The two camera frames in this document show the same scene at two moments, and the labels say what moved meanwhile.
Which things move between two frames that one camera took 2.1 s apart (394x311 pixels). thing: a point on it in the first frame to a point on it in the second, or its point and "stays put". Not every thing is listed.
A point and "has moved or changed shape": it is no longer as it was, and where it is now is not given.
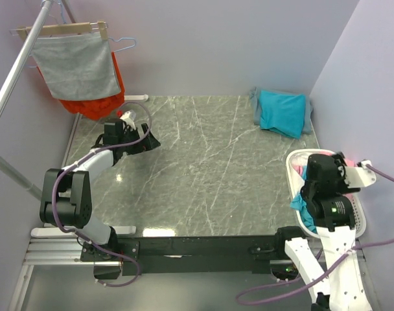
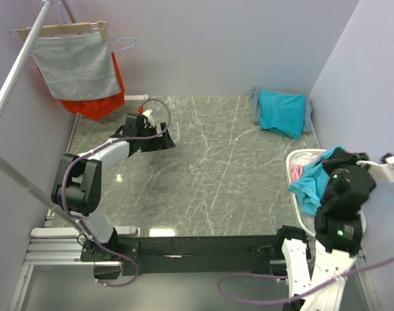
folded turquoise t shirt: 282,112 stays put
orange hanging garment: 96,109 stays put
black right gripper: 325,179 to 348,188
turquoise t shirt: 298,204 has moved or changed shape
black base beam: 205,255 stays put
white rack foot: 137,97 stays put
